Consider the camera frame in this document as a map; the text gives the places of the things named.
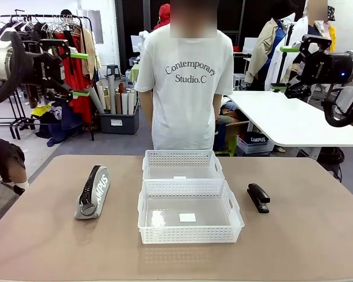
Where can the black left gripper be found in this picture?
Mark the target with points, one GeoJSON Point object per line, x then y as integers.
{"type": "Point", "coordinates": [48, 70]}

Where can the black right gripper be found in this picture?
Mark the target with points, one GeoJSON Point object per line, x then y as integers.
{"type": "Point", "coordinates": [326, 69]}

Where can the grey CAMPUS pencil case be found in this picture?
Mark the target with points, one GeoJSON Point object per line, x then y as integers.
{"type": "Point", "coordinates": [101, 185]}

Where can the black stapler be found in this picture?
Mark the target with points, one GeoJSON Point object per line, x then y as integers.
{"type": "Point", "coordinates": [260, 195]}

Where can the person right forearm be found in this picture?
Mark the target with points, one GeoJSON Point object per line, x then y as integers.
{"type": "Point", "coordinates": [144, 105]}

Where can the person in white garment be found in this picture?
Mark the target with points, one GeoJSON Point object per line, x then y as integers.
{"type": "Point", "coordinates": [288, 58]}

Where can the red hanging dress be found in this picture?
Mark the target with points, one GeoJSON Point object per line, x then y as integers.
{"type": "Point", "coordinates": [79, 76]}

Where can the yellow hanging garment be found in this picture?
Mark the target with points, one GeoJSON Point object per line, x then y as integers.
{"type": "Point", "coordinates": [333, 38]}

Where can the beige hanging garment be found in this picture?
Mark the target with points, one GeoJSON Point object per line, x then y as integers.
{"type": "Point", "coordinates": [89, 44]}

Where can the yellow cloth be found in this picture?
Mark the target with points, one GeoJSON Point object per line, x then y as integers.
{"type": "Point", "coordinates": [41, 110]}

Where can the long grey cardboard tube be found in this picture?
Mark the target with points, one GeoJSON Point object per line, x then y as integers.
{"type": "Point", "coordinates": [95, 98]}

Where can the figure in beige trench coat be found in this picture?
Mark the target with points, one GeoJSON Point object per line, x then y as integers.
{"type": "Point", "coordinates": [260, 58]}

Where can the grey plastic stool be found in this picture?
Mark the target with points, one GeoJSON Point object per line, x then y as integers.
{"type": "Point", "coordinates": [112, 70]}

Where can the blue denim garment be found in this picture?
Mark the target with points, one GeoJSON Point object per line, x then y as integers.
{"type": "Point", "coordinates": [67, 123]}

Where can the tall grey cardboard tube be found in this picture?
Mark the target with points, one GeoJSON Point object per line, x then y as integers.
{"type": "Point", "coordinates": [111, 94]}

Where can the white background table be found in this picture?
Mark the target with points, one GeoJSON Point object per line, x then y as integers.
{"type": "Point", "coordinates": [282, 117]}

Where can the black clothes rack with hangers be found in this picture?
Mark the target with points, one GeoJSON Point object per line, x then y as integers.
{"type": "Point", "coordinates": [32, 16]}

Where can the brown paper roll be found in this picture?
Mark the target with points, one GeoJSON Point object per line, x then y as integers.
{"type": "Point", "coordinates": [121, 88]}

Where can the grey storage bin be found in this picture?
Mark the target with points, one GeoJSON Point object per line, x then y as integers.
{"type": "Point", "coordinates": [117, 120]}

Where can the black bag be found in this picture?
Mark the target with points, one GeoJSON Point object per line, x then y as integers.
{"type": "Point", "coordinates": [332, 155]}

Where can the white CAMPUS crate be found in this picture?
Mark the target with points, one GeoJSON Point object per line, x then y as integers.
{"type": "Point", "coordinates": [254, 145]}

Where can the brown cardboard box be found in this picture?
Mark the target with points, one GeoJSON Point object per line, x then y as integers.
{"type": "Point", "coordinates": [235, 129]}

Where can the seated person in black shorts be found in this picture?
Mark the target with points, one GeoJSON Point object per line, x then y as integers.
{"type": "Point", "coordinates": [3, 155]}

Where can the green bag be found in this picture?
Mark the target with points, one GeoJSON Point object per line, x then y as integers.
{"type": "Point", "coordinates": [231, 147]}

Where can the person in red hood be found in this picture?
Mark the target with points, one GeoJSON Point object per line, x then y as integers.
{"type": "Point", "coordinates": [163, 17]}

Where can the person in white printed T-shirt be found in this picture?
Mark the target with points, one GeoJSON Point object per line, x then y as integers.
{"type": "Point", "coordinates": [182, 102]}

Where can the white perforated plastic basket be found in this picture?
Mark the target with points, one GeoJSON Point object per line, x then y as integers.
{"type": "Point", "coordinates": [188, 232]}
{"type": "Point", "coordinates": [182, 161]}

